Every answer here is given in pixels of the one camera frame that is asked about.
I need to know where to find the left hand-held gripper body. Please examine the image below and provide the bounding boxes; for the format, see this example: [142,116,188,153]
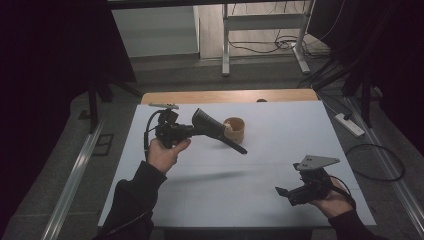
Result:
[147,102,195,150]

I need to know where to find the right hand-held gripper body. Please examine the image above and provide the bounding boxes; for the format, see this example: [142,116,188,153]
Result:
[286,154,341,207]

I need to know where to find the black comb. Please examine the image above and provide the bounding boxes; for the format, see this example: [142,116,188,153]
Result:
[191,107,249,156]

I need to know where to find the tan wooden cup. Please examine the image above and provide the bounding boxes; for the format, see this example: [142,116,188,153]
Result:
[222,116,246,145]

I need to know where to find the person's left hand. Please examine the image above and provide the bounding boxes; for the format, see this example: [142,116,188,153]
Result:
[145,137,193,176]

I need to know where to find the person's right hand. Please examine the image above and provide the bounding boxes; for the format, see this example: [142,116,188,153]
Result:
[307,176,354,220]

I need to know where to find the white table cover sheet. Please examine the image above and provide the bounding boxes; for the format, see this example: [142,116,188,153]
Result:
[97,100,378,228]

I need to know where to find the dark floor socket cover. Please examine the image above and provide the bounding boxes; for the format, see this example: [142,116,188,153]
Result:
[92,133,115,157]

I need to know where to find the white power strip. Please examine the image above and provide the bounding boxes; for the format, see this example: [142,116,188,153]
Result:
[334,112,366,139]

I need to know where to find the black stand legs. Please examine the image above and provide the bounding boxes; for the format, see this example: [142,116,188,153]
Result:
[312,58,375,130]
[87,75,144,135]

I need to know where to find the white panel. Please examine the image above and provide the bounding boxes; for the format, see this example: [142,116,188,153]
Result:
[110,5,201,60]

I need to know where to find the dark curtain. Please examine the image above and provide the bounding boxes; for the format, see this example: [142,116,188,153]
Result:
[0,0,137,231]
[307,0,424,158]

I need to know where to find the left hand-held gripper cable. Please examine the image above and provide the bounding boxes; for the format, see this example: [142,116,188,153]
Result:
[143,109,163,158]

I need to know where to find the hand-held gripper cable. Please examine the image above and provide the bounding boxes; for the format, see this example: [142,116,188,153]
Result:
[143,109,163,158]
[328,174,357,210]

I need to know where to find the right hand-held gripper cable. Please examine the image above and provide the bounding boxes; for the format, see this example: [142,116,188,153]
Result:
[328,174,357,210]

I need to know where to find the aluminium floor rail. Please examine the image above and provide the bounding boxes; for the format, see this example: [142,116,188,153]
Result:
[40,119,105,240]
[345,95,424,236]

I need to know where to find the black looped floor cable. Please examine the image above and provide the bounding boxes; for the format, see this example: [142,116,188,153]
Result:
[344,142,406,183]

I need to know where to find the tangle of floor cables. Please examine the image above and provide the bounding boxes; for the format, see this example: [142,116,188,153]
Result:
[227,31,332,62]

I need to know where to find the white metal stand frame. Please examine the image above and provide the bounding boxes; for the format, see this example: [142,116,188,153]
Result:
[221,0,316,78]

